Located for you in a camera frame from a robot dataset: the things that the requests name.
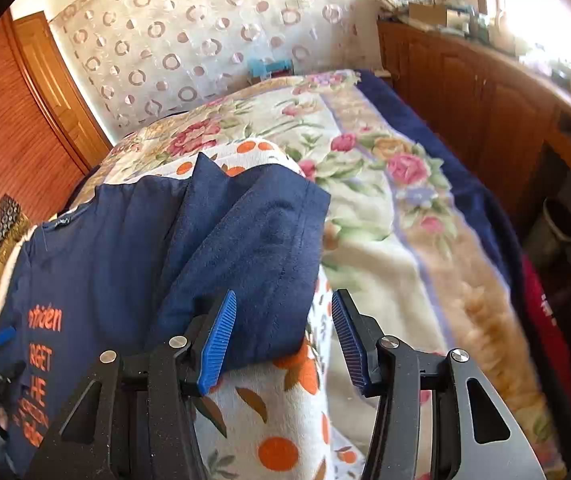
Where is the stack of folded cloths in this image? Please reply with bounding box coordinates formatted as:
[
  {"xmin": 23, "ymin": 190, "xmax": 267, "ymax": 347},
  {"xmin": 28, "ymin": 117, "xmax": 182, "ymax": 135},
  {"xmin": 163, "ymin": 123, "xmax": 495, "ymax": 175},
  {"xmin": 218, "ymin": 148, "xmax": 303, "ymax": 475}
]
[{"xmin": 370, "ymin": 0, "xmax": 416, "ymax": 13}]

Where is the red cloth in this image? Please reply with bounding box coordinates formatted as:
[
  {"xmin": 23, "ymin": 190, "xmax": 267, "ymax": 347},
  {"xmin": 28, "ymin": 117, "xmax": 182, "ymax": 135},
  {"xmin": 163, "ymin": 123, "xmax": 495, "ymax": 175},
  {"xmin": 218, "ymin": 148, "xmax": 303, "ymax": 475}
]
[{"xmin": 520, "ymin": 255, "xmax": 571, "ymax": 411}]

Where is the white orange-print cloth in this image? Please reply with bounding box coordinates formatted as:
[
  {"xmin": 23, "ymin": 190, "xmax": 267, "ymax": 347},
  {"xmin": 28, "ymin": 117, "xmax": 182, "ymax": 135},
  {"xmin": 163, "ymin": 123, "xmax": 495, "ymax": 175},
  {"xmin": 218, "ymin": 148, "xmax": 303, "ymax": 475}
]
[{"xmin": 155, "ymin": 137, "xmax": 366, "ymax": 480}]

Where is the metal bin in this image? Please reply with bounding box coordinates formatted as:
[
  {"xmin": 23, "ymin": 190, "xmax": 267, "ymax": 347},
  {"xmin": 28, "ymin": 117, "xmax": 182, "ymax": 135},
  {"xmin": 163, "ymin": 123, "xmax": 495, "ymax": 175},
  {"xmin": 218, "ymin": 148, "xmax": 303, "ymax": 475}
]
[{"xmin": 525, "ymin": 197, "xmax": 571, "ymax": 266}]

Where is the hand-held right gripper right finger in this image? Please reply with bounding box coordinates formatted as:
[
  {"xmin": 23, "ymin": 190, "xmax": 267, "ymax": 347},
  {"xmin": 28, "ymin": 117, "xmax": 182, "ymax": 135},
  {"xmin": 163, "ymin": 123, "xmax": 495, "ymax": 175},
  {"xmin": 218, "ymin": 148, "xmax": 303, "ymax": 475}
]
[{"xmin": 331, "ymin": 289, "xmax": 549, "ymax": 480}]

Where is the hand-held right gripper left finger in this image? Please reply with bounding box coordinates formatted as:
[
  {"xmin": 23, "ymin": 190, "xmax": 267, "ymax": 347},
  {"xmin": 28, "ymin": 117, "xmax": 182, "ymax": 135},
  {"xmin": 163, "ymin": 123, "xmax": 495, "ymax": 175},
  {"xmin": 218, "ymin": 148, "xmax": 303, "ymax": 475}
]
[{"xmin": 24, "ymin": 289, "xmax": 238, "ymax": 480}]

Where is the floral blanket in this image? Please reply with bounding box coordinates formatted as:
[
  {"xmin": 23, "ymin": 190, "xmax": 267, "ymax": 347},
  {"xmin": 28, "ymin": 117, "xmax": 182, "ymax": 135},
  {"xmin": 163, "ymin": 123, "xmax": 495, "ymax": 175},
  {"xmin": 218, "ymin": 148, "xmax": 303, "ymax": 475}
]
[{"xmin": 72, "ymin": 69, "xmax": 566, "ymax": 480}]

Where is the small blue object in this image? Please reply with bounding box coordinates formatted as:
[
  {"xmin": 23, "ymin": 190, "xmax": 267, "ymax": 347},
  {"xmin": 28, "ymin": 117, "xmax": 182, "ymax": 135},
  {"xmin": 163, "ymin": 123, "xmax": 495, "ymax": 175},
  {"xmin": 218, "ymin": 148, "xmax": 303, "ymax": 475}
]
[{"xmin": 246, "ymin": 57, "xmax": 293, "ymax": 83}]

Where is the long wooden cabinet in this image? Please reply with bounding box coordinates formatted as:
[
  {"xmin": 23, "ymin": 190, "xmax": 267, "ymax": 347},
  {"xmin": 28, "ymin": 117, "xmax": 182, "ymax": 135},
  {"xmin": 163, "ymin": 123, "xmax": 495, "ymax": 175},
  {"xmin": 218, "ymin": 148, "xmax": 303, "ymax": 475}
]
[{"xmin": 375, "ymin": 17, "xmax": 571, "ymax": 311}]

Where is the navy blue t-shirt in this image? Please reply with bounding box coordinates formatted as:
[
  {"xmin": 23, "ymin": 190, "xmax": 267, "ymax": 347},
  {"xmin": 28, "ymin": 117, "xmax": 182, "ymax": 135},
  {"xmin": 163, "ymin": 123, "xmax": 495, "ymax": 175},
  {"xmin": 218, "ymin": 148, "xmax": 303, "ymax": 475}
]
[{"xmin": 0, "ymin": 152, "xmax": 332, "ymax": 476}]

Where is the circle-pattern sheer curtain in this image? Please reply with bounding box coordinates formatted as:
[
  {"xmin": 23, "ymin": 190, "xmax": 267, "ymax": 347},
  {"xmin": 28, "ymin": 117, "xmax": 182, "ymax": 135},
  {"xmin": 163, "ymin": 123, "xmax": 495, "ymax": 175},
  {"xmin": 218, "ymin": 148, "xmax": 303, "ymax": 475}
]
[{"xmin": 48, "ymin": 0, "xmax": 376, "ymax": 136}]

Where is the cardboard box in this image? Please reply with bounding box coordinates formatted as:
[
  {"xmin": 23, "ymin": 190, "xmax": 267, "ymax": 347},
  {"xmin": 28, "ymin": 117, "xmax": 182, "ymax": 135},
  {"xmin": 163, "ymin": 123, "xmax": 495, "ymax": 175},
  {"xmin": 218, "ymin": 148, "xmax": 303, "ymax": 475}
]
[{"xmin": 408, "ymin": 2, "xmax": 449, "ymax": 26}]

